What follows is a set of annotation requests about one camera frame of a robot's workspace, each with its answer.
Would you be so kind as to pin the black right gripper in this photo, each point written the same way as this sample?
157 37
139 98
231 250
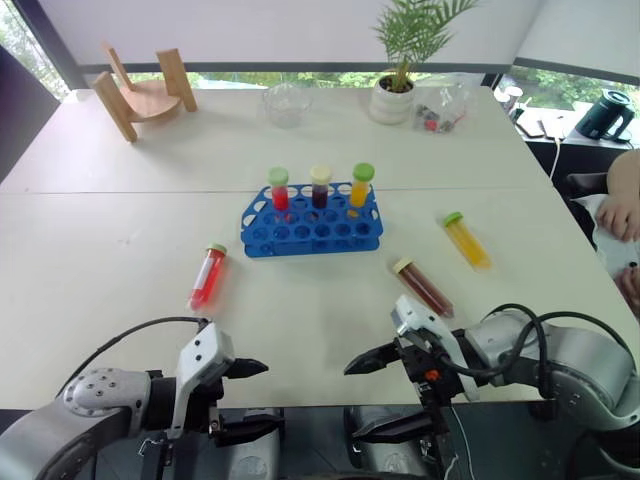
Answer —
430 372

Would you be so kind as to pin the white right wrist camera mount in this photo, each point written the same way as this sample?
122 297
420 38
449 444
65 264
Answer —
425 317

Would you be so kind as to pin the person's bare forearm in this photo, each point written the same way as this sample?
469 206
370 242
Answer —
625 172

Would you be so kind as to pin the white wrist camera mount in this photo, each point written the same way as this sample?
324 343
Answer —
425 317
205 350

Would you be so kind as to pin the red tube green cap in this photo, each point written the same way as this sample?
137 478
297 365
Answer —
207 277
280 197

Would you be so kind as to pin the person's white clothing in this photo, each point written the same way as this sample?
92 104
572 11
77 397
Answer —
607 250

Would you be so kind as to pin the dark green kettle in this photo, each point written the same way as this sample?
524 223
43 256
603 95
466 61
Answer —
602 117

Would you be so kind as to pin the person's bare hand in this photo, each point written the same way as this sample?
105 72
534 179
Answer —
631 290
620 217

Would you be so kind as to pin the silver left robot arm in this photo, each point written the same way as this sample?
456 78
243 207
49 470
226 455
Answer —
100 395

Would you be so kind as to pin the blue test tube rack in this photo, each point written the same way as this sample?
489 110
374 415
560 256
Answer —
310 245

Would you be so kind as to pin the clear glass bowl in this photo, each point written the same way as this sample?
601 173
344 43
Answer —
287 107

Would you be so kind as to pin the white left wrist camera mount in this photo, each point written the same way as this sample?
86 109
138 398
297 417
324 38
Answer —
205 350

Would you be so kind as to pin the orange tube green cap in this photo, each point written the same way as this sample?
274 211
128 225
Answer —
359 192
467 245

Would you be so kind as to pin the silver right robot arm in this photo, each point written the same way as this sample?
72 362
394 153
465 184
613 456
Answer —
590 360

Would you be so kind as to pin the brown tube cream cap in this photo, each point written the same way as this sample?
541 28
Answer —
425 290

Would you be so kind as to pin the purple tube cream cap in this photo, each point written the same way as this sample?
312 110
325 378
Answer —
320 195

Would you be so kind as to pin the clear plastic bag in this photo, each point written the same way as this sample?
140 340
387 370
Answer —
440 117

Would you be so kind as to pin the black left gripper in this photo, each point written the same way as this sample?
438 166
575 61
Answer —
215 387

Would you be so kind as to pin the potted palm white pot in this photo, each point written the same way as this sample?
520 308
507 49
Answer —
392 102

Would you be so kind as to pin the wooden stand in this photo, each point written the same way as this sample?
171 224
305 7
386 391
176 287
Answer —
150 100

